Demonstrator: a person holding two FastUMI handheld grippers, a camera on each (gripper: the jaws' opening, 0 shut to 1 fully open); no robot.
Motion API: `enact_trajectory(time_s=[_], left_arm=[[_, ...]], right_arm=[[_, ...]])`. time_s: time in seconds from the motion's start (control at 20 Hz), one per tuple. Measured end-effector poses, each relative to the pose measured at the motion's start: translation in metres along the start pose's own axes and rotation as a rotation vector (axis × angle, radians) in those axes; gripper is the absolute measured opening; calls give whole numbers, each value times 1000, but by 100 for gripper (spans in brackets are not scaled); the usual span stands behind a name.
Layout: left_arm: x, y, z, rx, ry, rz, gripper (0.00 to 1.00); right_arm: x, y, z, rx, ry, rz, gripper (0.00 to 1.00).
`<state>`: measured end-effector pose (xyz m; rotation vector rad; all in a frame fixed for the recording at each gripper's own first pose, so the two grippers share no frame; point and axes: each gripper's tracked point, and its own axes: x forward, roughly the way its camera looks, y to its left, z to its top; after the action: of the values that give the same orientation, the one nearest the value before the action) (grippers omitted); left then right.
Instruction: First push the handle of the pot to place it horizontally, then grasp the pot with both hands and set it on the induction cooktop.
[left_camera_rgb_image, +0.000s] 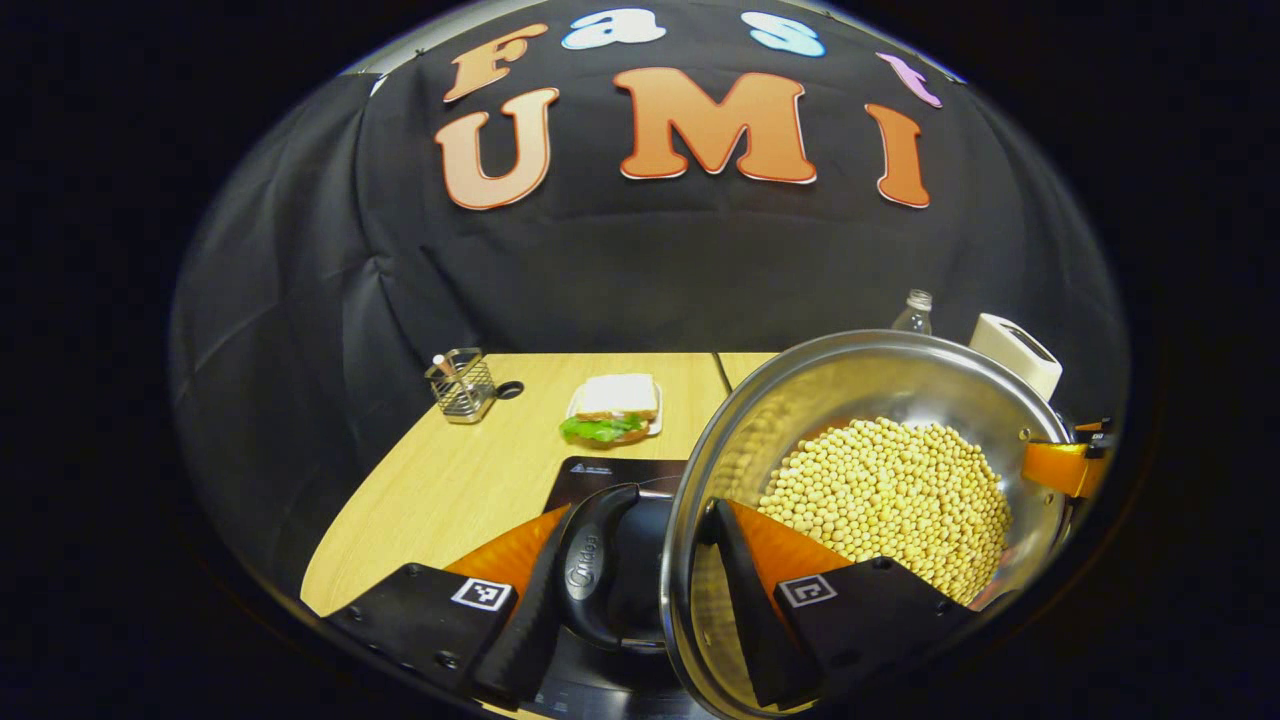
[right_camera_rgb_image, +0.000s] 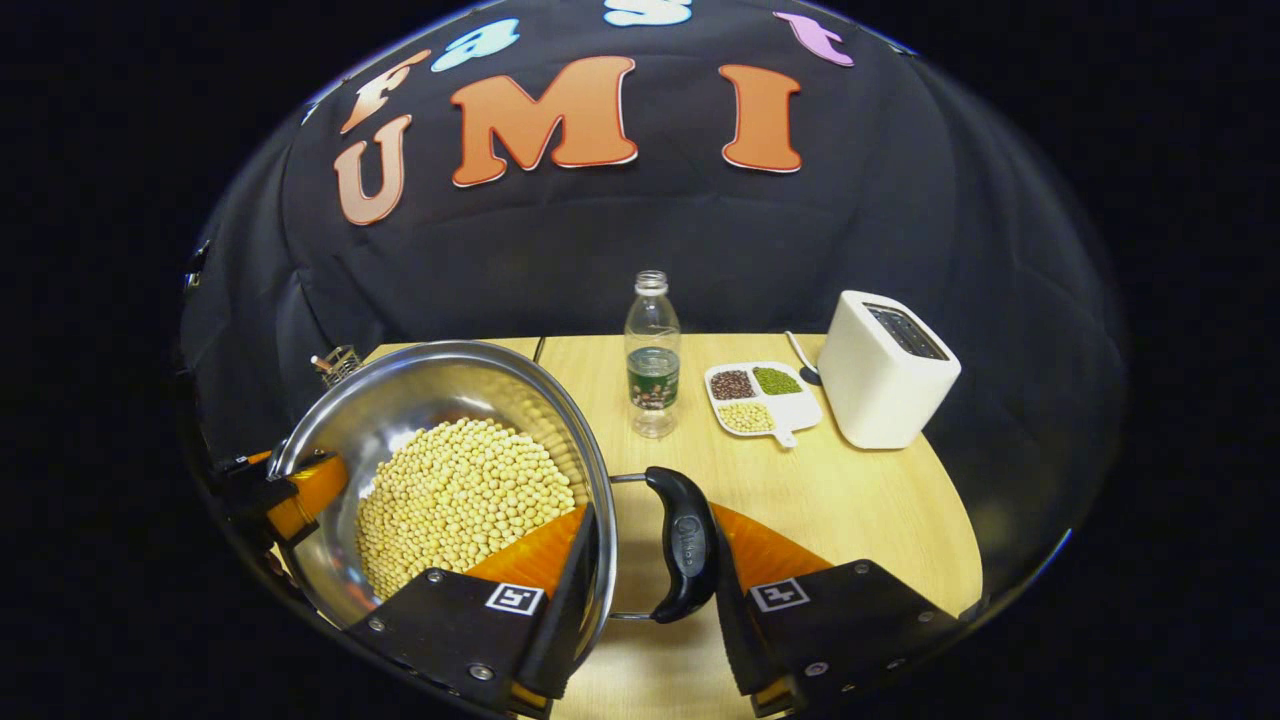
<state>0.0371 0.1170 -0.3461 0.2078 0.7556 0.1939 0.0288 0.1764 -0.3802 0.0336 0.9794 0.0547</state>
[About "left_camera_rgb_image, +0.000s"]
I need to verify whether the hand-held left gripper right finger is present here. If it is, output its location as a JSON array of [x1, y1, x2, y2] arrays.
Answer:
[[700, 497, 976, 711]]

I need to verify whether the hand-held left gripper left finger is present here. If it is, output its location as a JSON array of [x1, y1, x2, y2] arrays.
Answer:
[[325, 500, 573, 711]]

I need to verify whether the black induction cooktop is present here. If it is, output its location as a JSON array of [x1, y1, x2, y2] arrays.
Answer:
[[525, 457, 721, 720]]

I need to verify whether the steel pot with black handle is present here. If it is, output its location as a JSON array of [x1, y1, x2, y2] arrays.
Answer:
[[555, 330, 1076, 720]]

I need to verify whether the white toaster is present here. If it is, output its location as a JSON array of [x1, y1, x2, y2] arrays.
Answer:
[[968, 313, 1063, 401]]

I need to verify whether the pile of soybeans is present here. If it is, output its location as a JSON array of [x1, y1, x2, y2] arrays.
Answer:
[[757, 417, 1013, 606]]

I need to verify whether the clear plastic water bottle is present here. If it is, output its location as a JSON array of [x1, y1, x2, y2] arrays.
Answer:
[[892, 289, 934, 336]]

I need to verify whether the sandwich with lettuce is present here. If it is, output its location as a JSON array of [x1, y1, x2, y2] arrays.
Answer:
[[560, 374, 661, 446]]

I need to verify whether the black backdrop cloth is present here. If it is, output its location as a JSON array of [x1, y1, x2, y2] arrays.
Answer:
[[170, 0, 1131, 601]]

